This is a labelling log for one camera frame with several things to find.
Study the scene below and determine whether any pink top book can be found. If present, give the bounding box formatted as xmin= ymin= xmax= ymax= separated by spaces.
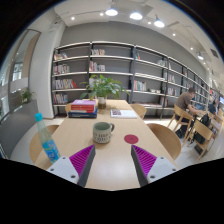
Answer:
xmin=71 ymin=100 xmax=95 ymax=106

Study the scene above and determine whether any small plant on ledge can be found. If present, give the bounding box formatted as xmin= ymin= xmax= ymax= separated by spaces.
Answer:
xmin=21 ymin=89 xmax=34 ymax=104

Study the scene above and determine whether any red middle book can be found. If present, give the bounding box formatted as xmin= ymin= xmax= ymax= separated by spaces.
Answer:
xmin=71 ymin=105 xmax=95 ymax=112

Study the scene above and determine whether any clear water bottle blue cap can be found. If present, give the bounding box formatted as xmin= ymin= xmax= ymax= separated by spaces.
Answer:
xmin=35 ymin=113 xmax=60 ymax=163

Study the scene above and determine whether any dark blue bottom book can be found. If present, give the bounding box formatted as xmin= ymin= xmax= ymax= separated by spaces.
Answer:
xmin=68 ymin=110 xmax=97 ymax=118

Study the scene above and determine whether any green ceramic mug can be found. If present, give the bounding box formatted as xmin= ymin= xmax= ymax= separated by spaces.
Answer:
xmin=93 ymin=122 xmax=115 ymax=144

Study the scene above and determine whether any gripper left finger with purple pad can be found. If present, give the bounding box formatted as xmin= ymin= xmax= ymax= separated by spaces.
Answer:
xmin=47 ymin=145 xmax=96 ymax=187

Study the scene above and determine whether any wooden chair far right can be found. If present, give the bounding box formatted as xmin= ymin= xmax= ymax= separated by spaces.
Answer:
xmin=131 ymin=104 xmax=146 ymax=119

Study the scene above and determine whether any open white magazine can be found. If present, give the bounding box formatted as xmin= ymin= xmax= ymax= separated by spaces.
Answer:
xmin=111 ymin=109 xmax=137 ymax=119

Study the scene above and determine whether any wooden chair near left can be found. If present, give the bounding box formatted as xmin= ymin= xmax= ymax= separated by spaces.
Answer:
xmin=29 ymin=125 xmax=58 ymax=162

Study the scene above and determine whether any seated man brown shirt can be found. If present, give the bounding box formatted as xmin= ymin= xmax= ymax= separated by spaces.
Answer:
xmin=175 ymin=87 xmax=201 ymax=139

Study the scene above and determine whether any large grey bookshelf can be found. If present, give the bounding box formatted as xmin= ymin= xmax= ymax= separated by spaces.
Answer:
xmin=51 ymin=41 xmax=210 ymax=118

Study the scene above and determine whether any red round coaster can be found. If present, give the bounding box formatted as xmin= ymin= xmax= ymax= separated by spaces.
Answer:
xmin=124 ymin=134 xmax=139 ymax=144

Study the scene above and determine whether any wooden chair near right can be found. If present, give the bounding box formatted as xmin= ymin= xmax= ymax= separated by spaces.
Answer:
xmin=148 ymin=123 xmax=181 ymax=160

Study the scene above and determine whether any potted green plant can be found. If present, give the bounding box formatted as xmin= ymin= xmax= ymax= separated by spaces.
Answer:
xmin=80 ymin=74 xmax=128 ymax=109

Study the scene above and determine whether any light wooden slatted chair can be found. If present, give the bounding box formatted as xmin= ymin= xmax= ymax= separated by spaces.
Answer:
xmin=170 ymin=105 xmax=193 ymax=140

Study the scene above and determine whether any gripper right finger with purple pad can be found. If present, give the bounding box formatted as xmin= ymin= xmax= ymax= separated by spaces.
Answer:
xmin=131 ymin=145 xmax=177 ymax=187

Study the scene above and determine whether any wooden chair far left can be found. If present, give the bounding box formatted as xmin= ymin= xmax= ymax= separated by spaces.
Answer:
xmin=65 ymin=103 xmax=71 ymax=116

